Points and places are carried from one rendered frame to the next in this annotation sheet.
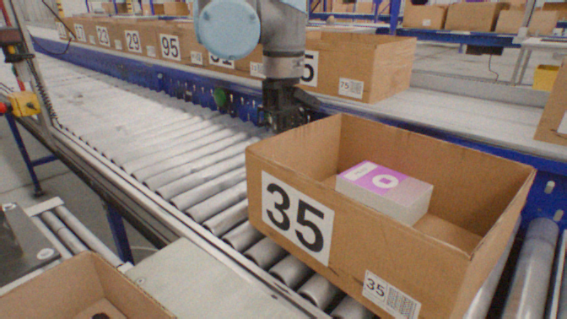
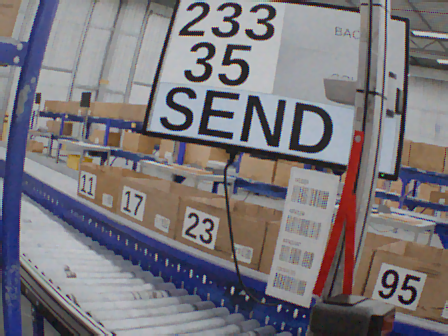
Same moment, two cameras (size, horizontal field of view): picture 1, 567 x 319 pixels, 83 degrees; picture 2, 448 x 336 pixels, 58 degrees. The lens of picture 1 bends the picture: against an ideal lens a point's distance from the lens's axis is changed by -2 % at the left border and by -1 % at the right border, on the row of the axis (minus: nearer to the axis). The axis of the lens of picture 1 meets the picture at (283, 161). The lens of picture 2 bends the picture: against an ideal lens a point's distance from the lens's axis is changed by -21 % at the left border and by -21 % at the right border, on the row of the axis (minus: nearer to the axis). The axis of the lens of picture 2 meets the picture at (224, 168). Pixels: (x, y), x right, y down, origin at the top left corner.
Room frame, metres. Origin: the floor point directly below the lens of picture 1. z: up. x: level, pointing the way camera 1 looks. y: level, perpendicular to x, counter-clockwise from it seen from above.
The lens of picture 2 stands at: (0.47, 1.04, 1.26)
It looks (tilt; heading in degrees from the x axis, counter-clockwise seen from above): 3 degrees down; 1
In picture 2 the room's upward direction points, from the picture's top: 10 degrees clockwise
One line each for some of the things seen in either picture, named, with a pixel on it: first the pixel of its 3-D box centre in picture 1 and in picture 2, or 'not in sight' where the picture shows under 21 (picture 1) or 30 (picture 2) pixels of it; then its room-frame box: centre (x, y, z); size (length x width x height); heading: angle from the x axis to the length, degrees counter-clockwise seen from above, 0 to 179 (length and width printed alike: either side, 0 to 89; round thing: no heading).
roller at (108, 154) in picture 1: (175, 137); not in sight; (1.05, 0.38, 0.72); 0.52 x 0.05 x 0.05; 138
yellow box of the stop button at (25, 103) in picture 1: (24, 105); not in sight; (1.05, 0.88, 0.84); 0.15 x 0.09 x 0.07; 48
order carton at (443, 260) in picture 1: (375, 198); not in sight; (0.49, -0.17, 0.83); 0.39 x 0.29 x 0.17; 44
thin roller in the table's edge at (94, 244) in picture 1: (86, 235); not in sight; (0.50, 0.39, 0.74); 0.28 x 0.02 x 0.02; 51
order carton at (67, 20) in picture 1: (85, 29); (119, 189); (2.71, 1.56, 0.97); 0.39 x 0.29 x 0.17; 49
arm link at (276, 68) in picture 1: (284, 66); not in sight; (0.71, 0.00, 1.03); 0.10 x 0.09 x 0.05; 48
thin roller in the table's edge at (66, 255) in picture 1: (57, 249); not in sight; (0.46, 0.43, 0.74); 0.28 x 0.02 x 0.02; 51
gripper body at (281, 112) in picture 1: (281, 104); not in sight; (0.71, 0.00, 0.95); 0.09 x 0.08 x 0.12; 138
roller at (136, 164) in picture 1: (197, 146); not in sight; (0.97, 0.29, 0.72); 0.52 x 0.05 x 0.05; 138
